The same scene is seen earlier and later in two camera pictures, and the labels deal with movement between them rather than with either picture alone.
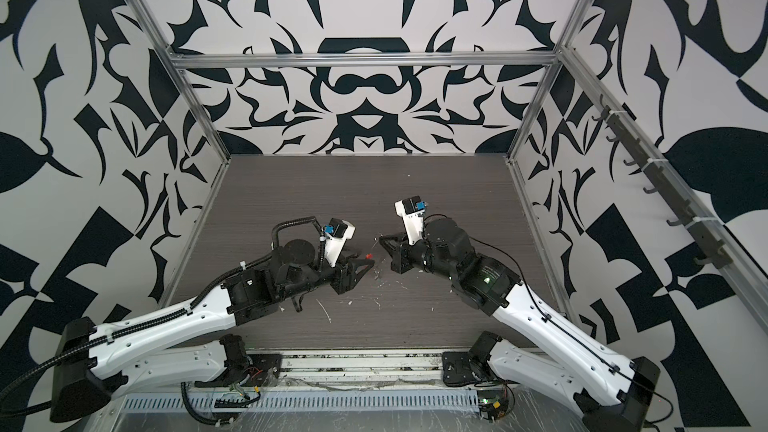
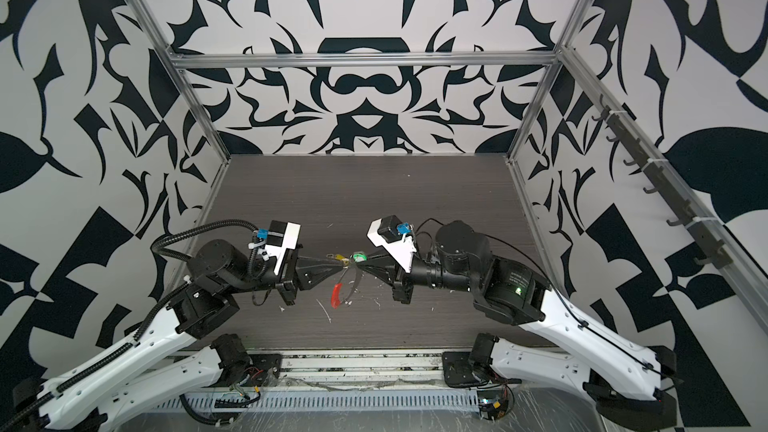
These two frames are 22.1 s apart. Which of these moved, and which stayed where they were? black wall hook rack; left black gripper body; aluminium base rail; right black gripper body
Moved: right black gripper body; left black gripper body
Stayed: black wall hook rack; aluminium base rail
